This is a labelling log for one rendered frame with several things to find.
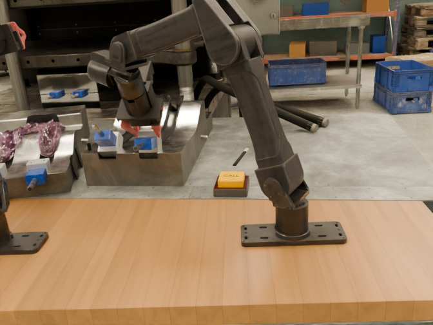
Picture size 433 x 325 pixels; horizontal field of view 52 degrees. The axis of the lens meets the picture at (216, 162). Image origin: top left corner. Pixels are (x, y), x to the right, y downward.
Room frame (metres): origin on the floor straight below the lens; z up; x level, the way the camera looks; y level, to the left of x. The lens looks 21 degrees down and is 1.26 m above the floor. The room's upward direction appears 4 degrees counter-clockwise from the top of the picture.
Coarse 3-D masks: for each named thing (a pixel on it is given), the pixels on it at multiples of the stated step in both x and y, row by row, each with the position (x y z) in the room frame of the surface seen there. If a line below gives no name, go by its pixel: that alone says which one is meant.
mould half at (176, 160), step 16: (192, 112) 1.30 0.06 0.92; (208, 112) 1.51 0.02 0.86; (112, 128) 1.29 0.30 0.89; (144, 128) 1.27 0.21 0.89; (176, 128) 1.25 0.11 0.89; (192, 128) 1.24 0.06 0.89; (208, 128) 1.43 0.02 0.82; (96, 144) 1.14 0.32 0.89; (128, 144) 1.12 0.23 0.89; (176, 144) 1.09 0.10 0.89; (192, 144) 1.17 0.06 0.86; (96, 160) 1.06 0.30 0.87; (112, 160) 1.06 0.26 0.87; (128, 160) 1.05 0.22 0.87; (144, 160) 1.04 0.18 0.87; (160, 160) 1.04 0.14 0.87; (176, 160) 1.03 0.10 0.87; (192, 160) 1.15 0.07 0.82; (96, 176) 1.07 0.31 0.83; (112, 176) 1.06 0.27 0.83; (128, 176) 1.05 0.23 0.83; (144, 176) 1.04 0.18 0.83; (160, 176) 1.04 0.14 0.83; (176, 176) 1.03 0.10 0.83
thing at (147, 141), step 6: (138, 132) 1.05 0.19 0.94; (144, 132) 1.05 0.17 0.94; (150, 132) 1.05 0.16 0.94; (138, 138) 1.02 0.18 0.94; (144, 138) 1.02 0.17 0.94; (150, 138) 1.01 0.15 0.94; (156, 138) 1.04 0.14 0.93; (138, 144) 0.97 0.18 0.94; (144, 144) 1.00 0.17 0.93; (150, 144) 1.01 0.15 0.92; (156, 144) 1.04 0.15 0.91; (144, 150) 1.04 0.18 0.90; (150, 150) 1.04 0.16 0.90; (156, 150) 1.04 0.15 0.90
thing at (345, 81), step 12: (288, 24) 4.51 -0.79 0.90; (300, 24) 4.50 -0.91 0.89; (312, 24) 4.49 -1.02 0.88; (324, 24) 4.48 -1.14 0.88; (336, 24) 4.47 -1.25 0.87; (348, 24) 4.46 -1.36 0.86; (360, 24) 4.45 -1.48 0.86; (348, 36) 5.07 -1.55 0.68; (360, 36) 4.50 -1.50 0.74; (348, 48) 5.07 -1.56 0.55; (360, 48) 4.50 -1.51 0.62; (348, 60) 5.06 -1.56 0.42; (360, 60) 4.50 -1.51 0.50; (348, 72) 5.07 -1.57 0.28; (360, 72) 4.50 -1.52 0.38; (312, 84) 4.68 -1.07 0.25; (324, 84) 4.63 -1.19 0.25; (336, 84) 4.58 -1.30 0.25; (348, 84) 4.53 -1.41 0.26; (360, 84) 4.48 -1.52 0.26
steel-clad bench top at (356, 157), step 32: (224, 128) 1.50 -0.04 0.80; (288, 128) 1.45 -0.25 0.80; (320, 128) 1.43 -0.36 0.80; (352, 128) 1.40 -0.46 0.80; (384, 128) 1.38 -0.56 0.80; (224, 160) 1.19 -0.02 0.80; (320, 160) 1.14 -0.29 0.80; (352, 160) 1.13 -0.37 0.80; (384, 160) 1.11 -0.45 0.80; (416, 160) 1.10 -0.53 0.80; (64, 192) 1.04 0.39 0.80; (96, 192) 1.02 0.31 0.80; (128, 192) 1.01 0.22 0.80; (160, 192) 1.00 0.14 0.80; (192, 192) 0.99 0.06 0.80; (256, 192) 0.96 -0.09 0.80; (320, 192) 0.94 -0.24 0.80; (352, 192) 0.93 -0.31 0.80; (384, 192) 0.92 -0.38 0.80; (416, 192) 0.91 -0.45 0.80
